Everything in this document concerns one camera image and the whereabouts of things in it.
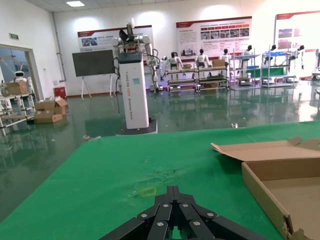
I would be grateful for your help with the metal tube shelf rack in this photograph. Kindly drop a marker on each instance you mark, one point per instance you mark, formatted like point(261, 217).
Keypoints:
point(245, 82)
point(277, 75)
point(212, 79)
point(181, 81)

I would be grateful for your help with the ceiling light panel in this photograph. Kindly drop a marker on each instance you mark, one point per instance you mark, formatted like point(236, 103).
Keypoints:
point(74, 3)

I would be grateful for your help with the metal binder clip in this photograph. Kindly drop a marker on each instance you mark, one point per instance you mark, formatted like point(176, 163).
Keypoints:
point(91, 137)
point(234, 125)

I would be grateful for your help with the small white round-head robot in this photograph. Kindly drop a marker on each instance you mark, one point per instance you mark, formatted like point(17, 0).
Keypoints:
point(20, 76)

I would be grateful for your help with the opened carton with raised flaps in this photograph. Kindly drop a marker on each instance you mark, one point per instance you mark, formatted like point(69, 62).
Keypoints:
point(51, 106)

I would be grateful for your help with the white black-headed humanoid robot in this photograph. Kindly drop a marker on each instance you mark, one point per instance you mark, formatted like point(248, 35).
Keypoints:
point(299, 53)
point(248, 51)
point(270, 54)
point(203, 59)
point(226, 57)
point(173, 62)

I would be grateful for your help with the green exit sign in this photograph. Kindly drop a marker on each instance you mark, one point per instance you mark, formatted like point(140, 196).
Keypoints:
point(14, 36)

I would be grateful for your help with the white tube shelf rack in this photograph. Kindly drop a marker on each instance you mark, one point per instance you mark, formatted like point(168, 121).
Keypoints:
point(15, 110)

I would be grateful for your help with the grey framed glass doorway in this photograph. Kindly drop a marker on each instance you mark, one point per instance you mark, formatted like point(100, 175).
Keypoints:
point(27, 57)

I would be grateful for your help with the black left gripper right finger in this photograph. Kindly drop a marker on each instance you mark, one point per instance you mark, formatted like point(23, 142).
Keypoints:
point(197, 220)

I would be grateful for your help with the white tower robot with arms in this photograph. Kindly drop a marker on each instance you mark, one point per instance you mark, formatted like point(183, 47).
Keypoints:
point(135, 95)

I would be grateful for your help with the flat brown cardboard carton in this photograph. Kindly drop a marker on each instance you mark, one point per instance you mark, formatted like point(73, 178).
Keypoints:
point(47, 117)

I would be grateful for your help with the open brown cardboard box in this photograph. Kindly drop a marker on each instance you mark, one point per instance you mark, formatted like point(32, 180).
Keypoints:
point(275, 152)

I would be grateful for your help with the dark display screen on stand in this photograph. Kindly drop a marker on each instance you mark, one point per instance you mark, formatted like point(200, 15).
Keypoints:
point(92, 62)

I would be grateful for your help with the grey wall pipe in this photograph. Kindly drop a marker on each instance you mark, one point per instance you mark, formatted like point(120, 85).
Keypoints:
point(58, 45)

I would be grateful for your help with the red-topped wall poster board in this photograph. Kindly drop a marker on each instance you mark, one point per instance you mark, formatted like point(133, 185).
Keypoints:
point(100, 40)
point(215, 42)
point(290, 32)

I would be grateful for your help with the red fire equipment box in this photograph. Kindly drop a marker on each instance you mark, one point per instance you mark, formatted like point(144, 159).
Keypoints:
point(60, 92)

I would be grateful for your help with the closed brown cardboard carton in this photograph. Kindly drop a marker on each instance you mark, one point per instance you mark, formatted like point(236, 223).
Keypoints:
point(218, 63)
point(17, 88)

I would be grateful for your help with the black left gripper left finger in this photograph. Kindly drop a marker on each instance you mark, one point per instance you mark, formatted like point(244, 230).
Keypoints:
point(152, 220)

